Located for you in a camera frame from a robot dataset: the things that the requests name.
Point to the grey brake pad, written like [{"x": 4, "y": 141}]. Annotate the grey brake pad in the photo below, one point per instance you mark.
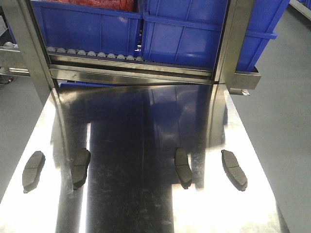
[
  {"x": 32, "y": 171},
  {"x": 233, "y": 170},
  {"x": 80, "y": 167},
  {"x": 182, "y": 168}
]

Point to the roller conveyor track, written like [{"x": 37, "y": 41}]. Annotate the roller conveyor track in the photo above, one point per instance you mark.
[{"x": 94, "y": 54}]

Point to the right blue plastic bin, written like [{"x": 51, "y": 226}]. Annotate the right blue plastic bin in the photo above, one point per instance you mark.
[{"x": 187, "y": 32}]

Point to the blue plastic bin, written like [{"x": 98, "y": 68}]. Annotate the blue plastic bin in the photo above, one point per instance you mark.
[
  {"x": 187, "y": 32},
  {"x": 88, "y": 28}
]

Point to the left blue plastic bin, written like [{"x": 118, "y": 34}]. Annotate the left blue plastic bin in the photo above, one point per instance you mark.
[{"x": 88, "y": 28}]

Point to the stainless steel rack frame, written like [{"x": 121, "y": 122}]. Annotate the stainless steel rack frame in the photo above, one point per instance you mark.
[{"x": 46, "y": 69}]

